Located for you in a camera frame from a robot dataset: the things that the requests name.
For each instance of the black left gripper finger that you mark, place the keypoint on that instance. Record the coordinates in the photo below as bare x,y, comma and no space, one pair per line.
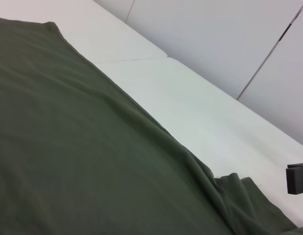
298,178

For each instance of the dark green printed T-shirt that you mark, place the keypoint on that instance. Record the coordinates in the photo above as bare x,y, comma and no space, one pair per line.
80,147

